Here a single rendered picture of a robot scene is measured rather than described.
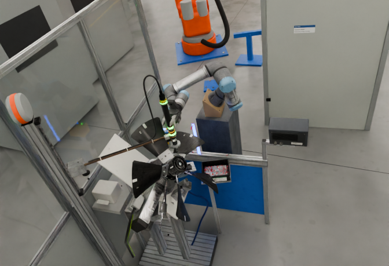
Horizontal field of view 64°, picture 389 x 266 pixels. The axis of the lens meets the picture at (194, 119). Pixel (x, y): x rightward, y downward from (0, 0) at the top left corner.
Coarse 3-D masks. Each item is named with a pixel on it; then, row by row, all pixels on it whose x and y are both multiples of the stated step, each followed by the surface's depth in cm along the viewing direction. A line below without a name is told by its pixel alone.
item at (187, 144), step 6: (180, 132) 232; (180, 138) 228; (186, 138) 228; (192, 138) 229; (198, 138) 231; (186, 144) 222; (192, 144) 223; (198, 144) 224; (174, 150) 218; (180, 150) 217; (186, 150) 216; (192, 150) 217
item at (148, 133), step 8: (152, 120) 207; (144, 128) 204; (152, 128) 206; (160, 128) 207; (136, 136) 203; (144, 136) 204; (152, 136) 204; (160, 136) 206; (152, 144) 204; (160, 144) 205; (152, 152) 205; (160, 152) 205
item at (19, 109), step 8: (8, 96) 156; (16, 96) 154; (24, 96) 162; (8, 104) 152; (16, 104) 152; (24, 104) 158; (8, 112) 152; (16, 112) 152; (24, 112) 154; (32, 112) 165; (16, 120) 154; (24, 120) 156
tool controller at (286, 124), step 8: (272, 120) 217; (280, 120) 215; (288, 120) 213; (296, 120) 212; (304, 120) 210; (272, 128) 213; (280, 128) 211; (288, 128) 210; (296, 128) 208; (304, 128) 207; (272, 136) 218; (280, 136) 216; (288, 136) 213; (296, 136) 211; (304, 136) 209; (280, 144) 220; (288, 144) 222; (296, 144) 219; (304, 144) 217
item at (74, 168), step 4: (76, 160) 191; (80, 160) 190; (68, 164) 189; (72, 164) 189; (76, 164) 188; (80, 164) 187; (68, 168) 186; (72, 168) 186; (76, 168) 187; (80, 168) 188; (84, 168) 189; (68, 172) 188; (72, 172) 188; (76, 172) 188; (80, 172) 189; (84, 172) 190; (72, 176) 189
